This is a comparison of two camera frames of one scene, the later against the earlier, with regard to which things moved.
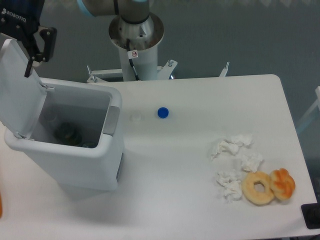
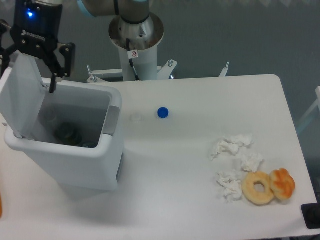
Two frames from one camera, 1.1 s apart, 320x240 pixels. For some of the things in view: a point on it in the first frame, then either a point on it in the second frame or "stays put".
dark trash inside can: x=69 y=133 stays put
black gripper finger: x=49 y=35 → x=69 y=49
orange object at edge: x=1 y=206 stays put
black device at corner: x=311 y=213 stays put
